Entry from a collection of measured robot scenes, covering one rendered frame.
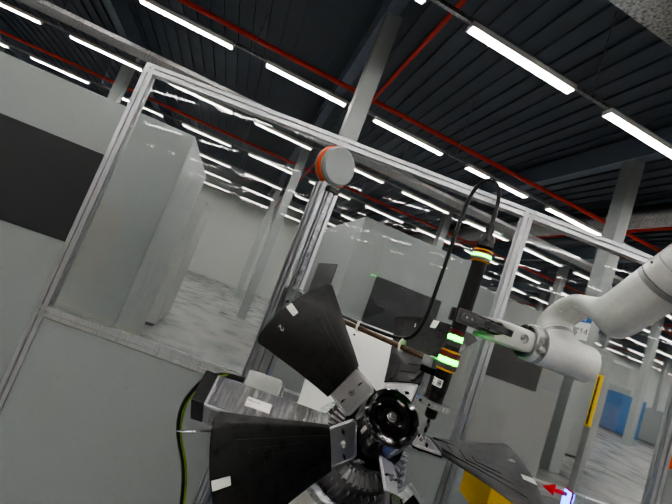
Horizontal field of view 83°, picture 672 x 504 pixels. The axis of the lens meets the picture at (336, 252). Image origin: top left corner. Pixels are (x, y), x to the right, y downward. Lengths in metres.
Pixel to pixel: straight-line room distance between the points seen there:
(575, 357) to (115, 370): 1.52
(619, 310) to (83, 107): 2.68
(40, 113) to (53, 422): 1.72
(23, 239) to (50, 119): 0.70
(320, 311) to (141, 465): 1.08
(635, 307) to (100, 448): 1.73
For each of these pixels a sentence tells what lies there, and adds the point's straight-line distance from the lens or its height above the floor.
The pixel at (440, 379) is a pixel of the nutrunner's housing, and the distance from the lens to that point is 0.90.
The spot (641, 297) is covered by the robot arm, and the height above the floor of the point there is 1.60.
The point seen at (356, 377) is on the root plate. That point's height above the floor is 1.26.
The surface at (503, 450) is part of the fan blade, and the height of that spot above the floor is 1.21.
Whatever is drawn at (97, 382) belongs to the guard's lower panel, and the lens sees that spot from 1.78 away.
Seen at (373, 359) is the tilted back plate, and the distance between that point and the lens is 1.24.
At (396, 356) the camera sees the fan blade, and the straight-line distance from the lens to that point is 1.04.
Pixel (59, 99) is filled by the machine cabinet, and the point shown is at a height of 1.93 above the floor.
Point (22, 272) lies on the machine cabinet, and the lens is 2.76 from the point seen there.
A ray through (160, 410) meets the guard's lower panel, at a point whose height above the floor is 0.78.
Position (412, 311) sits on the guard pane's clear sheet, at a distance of 1.62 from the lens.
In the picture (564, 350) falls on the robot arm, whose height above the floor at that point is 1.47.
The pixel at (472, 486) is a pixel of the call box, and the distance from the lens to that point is 1.38.
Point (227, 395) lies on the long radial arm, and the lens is 0.97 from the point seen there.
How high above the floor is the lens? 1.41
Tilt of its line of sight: 6 degrees up
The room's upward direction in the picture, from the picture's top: 20 degrees clockwise
